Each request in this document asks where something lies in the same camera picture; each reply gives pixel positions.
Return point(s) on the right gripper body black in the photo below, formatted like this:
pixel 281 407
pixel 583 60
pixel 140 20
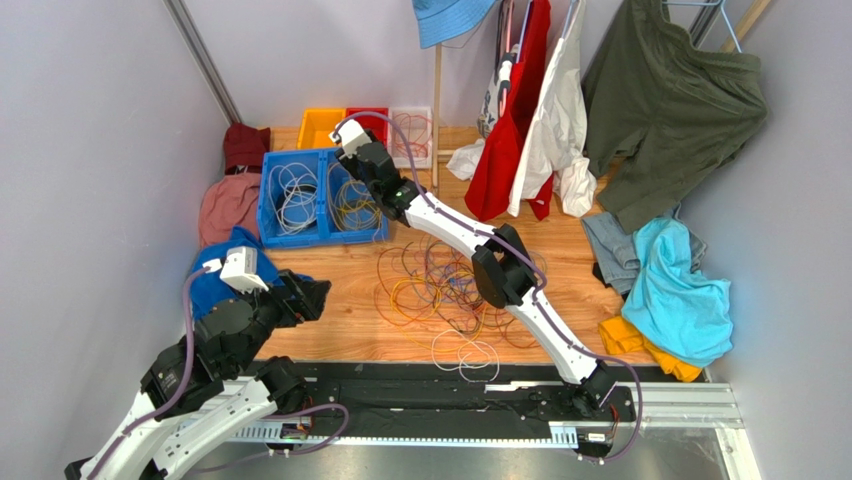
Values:
pixel 359 164

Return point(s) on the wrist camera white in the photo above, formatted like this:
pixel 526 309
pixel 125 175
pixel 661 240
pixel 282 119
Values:
pixel 349 135
pixel 238 270

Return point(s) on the metal corner post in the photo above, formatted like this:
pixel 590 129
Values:
pixel 193 39

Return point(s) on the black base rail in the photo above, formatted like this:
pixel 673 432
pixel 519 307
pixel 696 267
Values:
pixel 419 402

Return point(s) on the white small bin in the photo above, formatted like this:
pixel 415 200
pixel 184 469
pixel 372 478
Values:
pixel 415 123

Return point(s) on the yellow cloth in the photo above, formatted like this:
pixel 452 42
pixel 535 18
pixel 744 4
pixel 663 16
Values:
pixel 619 337

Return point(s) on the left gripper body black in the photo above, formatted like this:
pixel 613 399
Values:
pixel 288 311

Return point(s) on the white printed shirt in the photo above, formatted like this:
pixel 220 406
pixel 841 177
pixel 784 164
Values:
pixel 464 160

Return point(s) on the pink tank top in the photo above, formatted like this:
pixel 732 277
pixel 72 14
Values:
pixel 552 161

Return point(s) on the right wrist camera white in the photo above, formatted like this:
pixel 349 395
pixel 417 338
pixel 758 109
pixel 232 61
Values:
pixel 349 135

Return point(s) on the red garment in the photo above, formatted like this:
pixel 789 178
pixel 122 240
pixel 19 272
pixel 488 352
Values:
pixel 488 195

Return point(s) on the cyan cloth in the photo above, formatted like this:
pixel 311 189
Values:
pixel 679 310

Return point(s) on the pink cloth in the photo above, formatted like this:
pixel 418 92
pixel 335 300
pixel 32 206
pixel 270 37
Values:
pixel 233 201

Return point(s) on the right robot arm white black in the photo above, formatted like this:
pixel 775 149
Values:
pixel 504 274

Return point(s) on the blue double bin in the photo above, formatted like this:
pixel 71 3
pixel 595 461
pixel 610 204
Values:
pixel 308 199

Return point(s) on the blue bucket hat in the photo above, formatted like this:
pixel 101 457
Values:
pixel 441 20

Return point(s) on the dark red cloth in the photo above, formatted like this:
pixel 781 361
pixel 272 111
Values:
pixel 244 148

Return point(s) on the olive green shirt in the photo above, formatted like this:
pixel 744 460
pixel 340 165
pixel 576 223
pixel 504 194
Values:
pixel 674 113

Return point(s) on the red small bin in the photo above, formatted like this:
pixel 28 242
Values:
pixel 373 119

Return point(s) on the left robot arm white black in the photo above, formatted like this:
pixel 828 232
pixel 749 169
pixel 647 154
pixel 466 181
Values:
pixel 181 412

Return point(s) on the blue cloth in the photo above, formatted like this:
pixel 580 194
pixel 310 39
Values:
pixel 208 290

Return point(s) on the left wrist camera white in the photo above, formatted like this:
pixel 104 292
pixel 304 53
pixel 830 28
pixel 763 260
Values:
pixel 238 270

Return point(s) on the wooden rack pole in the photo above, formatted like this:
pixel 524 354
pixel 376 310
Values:
pixel 436 121

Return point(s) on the grey cloth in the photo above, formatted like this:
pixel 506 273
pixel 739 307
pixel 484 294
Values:
pixel 612 249

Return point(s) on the yellow small bin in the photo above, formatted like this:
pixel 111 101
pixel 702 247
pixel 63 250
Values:
pixel 316 127

